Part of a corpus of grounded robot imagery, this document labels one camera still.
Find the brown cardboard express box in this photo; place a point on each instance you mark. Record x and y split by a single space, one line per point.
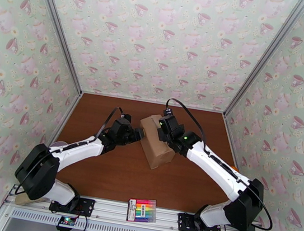
158 151

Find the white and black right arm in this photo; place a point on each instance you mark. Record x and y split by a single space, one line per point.
217 172

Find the pack of coloured highlighters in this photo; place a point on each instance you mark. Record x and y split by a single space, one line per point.
142 210

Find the small green circuit board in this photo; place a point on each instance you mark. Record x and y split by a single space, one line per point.
67 221

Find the tan oblong object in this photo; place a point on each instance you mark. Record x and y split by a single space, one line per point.
23 200

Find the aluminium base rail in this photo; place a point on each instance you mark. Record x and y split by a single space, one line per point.
109 208

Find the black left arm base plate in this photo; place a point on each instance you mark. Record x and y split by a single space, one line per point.
85 206

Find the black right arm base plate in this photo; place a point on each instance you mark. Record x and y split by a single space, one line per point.
186 221

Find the aluminium frame post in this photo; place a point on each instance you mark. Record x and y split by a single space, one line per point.
58 26
266 58

